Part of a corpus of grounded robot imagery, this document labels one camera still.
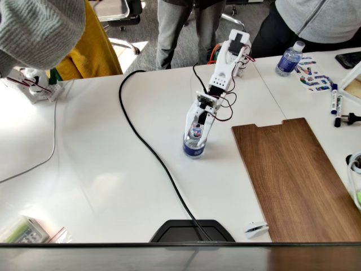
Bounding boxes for blue label bottle sticker cap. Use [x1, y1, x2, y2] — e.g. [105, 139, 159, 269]
[182, 124, 208, 160]

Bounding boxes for white leader arm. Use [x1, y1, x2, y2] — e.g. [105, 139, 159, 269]
[0, 67, 64, 104]

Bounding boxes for water bottle with plain cap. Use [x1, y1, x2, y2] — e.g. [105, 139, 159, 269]
[275, 41, 306, 77]

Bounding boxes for person in grey trousers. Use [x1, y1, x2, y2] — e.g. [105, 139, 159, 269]
[156, 0, 226, 71]

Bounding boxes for chrome office chair base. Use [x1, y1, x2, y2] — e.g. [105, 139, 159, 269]
[221, 5, 246, 30]

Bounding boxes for colourful sticker sheet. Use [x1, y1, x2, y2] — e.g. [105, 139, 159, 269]
[293, 56, 335, 94]

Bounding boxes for brown wooden board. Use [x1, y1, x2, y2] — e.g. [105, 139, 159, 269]
[231, 117, 361, 243]

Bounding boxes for black monitor stand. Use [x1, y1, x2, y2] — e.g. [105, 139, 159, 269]
[148, 219, 236, 243]

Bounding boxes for person in yellow trousers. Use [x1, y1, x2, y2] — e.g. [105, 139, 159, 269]
[55, 0, 124, 81]

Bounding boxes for blue whiteboard marker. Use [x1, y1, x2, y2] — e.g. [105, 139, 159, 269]
[329, 83, 338, 115]

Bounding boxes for black whiteboard marker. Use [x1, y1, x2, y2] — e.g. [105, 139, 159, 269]
[334, 95, 344, 128]

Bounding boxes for black office chair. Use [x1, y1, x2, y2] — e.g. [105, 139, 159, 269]
[94, 0, 143, 56]

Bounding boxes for person in grey hoodie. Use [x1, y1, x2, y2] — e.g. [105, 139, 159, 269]
[250, 0, 361, 59]

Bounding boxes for white framed wooden tray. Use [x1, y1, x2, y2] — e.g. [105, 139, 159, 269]
[337, 60, 361, 104]

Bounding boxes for black power plug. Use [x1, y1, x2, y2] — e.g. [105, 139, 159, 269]
[340, 112, 361, 125]

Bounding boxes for black smartphone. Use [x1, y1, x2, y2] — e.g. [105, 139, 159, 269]
[334, 51, 361, 70]

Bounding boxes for green table clamp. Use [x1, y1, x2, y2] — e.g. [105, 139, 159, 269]
[48, 67, 63, 85]

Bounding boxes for white plastic tray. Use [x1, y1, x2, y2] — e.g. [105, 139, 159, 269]
[347, 151, 361, 211]

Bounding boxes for round dark desk grommet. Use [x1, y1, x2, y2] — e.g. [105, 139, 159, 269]
[345, 154, 361, 173]

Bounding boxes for black computer monitor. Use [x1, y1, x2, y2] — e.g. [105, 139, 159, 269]
[0, 241, 361, 271]

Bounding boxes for clear zip bag red seal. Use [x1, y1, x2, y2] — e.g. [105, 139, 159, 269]
[46, 226, 77, 244]

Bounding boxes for wrist camera on white mount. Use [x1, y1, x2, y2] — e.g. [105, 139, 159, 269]
[196, 90, 218, 110]

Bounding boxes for thin black camera cable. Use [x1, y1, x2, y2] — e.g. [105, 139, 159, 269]
[192, 63, 211, 97]

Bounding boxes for thick black cable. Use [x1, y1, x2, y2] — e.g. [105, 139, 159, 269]
[118, 69, 215, 243]

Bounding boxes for orange green wire bundle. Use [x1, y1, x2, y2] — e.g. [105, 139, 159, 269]
[208, 42, 225, 65]

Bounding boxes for white clamp bracket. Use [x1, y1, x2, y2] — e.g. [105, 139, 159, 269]
[244, 221, 268, 240]

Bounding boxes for thin grey cable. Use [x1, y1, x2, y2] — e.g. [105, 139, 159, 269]
[0, 95, 59, 184]

